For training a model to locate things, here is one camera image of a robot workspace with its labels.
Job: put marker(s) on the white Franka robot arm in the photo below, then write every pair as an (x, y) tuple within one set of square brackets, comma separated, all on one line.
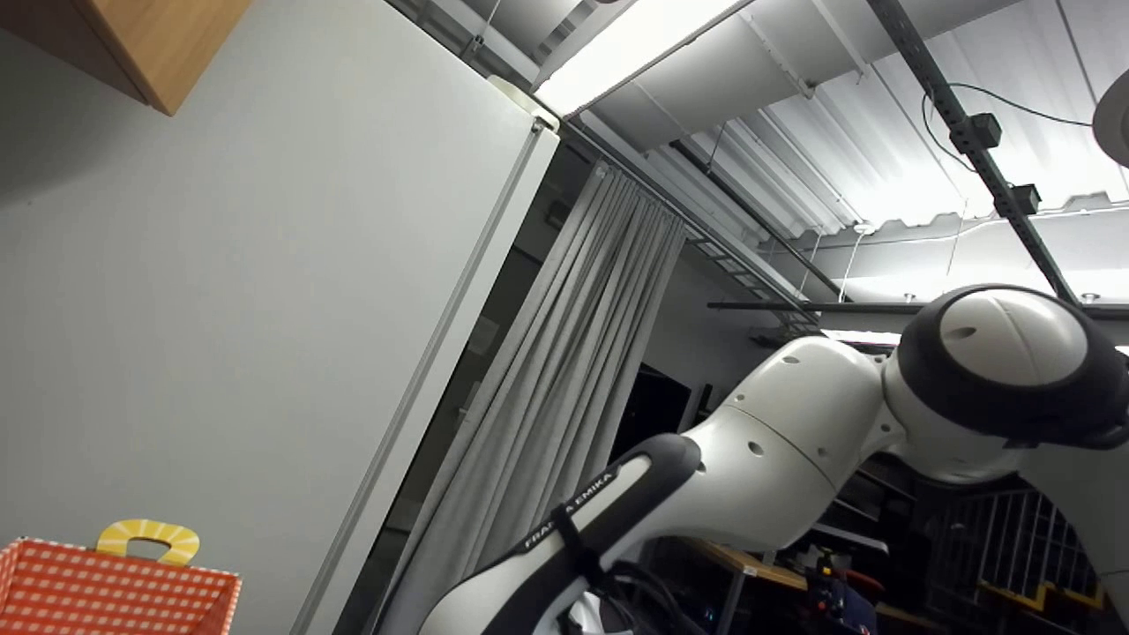
[(797, 435)]

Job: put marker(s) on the grey pleated curtain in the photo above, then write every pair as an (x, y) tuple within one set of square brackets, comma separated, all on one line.
[(567, 353)]

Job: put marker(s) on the black monitor screen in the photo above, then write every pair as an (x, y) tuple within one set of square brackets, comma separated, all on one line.
[(651, 409)]

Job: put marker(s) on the long ceiling light fixture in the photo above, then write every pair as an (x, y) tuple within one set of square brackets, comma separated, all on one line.
[(636, 55)]

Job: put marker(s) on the wooden workbench top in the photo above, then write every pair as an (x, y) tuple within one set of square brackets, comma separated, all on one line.
[(751, 565)]

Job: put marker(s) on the black ceiling pole with clamps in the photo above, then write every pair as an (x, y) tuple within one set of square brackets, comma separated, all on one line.
[(971, 118)]

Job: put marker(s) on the white metal railing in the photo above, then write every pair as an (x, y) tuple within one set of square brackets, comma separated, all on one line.
[(1034, 542)]

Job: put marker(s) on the red checkered yellow basket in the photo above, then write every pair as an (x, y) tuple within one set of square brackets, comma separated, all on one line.
[(108, 593)]

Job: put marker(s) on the round grey lamp head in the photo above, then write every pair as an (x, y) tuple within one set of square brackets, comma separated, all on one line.
[(1117, 118)]

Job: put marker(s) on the black horizontal rail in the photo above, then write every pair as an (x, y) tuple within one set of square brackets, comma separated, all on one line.
[(797, 308)]

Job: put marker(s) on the wide wooden wall cabinet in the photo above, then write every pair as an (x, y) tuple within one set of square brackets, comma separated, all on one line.
[(154, 39)]

